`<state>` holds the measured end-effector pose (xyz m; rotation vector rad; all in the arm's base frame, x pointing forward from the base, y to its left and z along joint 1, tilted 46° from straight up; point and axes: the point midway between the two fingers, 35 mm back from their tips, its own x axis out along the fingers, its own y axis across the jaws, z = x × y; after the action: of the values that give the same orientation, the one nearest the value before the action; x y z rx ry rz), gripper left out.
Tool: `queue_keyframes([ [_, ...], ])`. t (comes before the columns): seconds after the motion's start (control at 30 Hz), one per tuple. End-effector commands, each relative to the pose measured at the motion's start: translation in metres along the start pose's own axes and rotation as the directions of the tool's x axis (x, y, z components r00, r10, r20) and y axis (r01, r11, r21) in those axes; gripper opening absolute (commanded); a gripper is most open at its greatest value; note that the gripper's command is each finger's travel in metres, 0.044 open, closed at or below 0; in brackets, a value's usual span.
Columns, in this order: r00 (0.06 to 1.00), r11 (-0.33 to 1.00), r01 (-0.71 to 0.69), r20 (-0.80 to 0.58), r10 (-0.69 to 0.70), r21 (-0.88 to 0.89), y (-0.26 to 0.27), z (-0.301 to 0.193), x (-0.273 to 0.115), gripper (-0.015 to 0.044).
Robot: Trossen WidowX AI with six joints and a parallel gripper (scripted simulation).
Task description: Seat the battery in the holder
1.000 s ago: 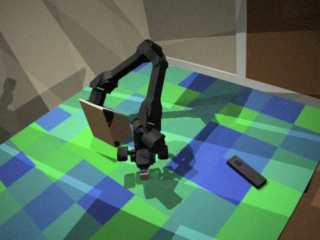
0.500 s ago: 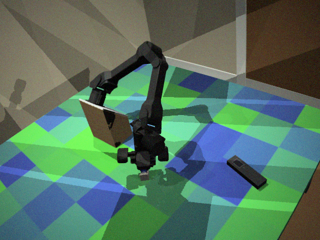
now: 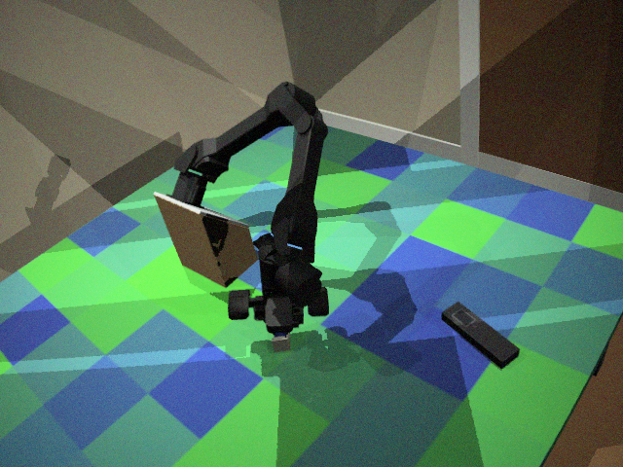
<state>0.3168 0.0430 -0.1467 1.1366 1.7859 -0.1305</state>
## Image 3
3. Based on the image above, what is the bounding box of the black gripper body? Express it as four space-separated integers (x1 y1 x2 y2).
228 278 329 320

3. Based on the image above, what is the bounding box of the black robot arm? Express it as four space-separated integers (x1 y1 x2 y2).
166 82 328 334

